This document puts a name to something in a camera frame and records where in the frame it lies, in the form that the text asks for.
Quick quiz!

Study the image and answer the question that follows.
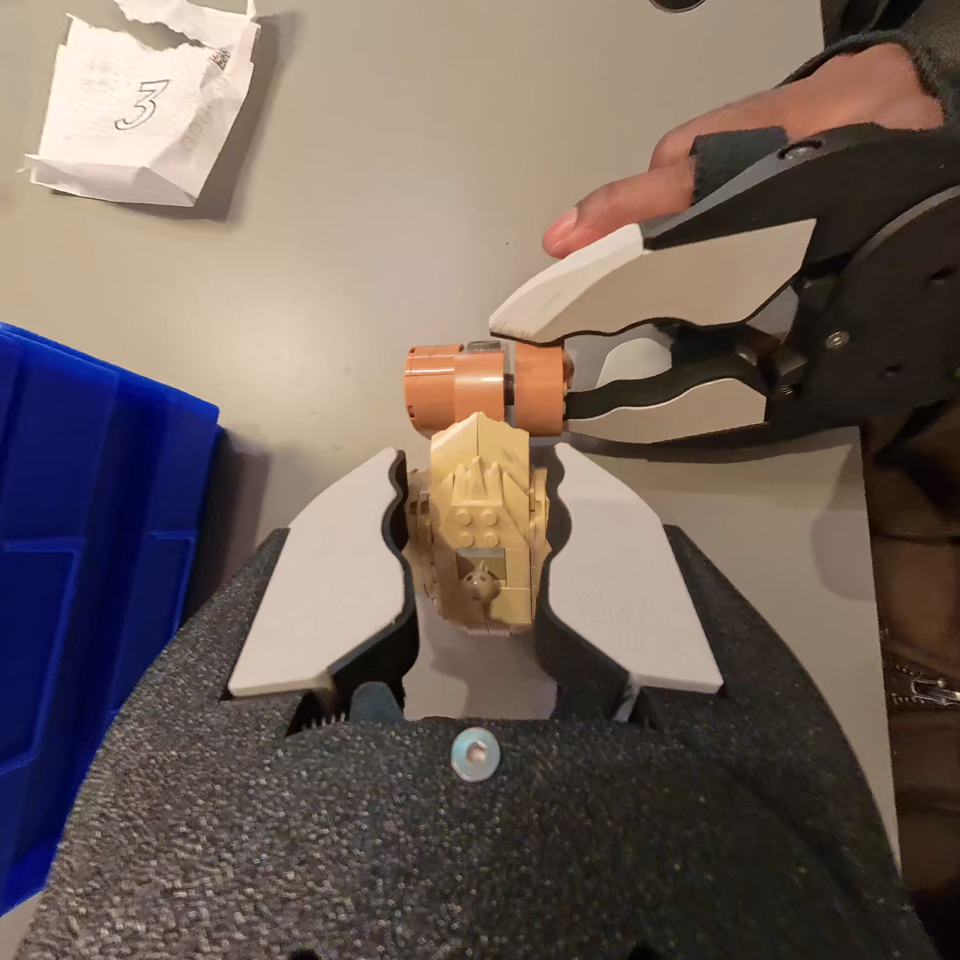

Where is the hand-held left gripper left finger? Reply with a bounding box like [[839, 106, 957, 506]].
[[224, 447, 417, 700]]

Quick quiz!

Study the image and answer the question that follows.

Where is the grey desk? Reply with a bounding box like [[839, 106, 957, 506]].
[[0, 0, 960, 960]]

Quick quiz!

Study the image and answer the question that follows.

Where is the person's right hand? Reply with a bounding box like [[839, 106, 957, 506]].
[[542, 42, 948, 261]]

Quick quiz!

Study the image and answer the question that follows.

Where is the person's brown jacket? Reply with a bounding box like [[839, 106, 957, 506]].
[[861, 405, 960, 916]]

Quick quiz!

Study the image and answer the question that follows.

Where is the tan brown brick toy figure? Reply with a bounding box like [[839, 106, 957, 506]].
[[401, 341, 576, 633]]

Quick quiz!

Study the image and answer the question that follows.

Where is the person's right forearm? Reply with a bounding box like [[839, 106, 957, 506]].
[[818, 0, 960, 121]]

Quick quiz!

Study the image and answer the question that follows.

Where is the torn white paper bag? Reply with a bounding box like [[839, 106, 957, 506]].
[[26, 0, 261, 208]]

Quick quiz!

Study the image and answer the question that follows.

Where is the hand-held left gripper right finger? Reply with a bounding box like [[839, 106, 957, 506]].
[[536, 443, 726, 700]]

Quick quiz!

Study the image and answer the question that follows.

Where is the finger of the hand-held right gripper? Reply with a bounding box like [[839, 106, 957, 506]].
[[488, 218, 820, 345], [566, 374, 777, 448]]

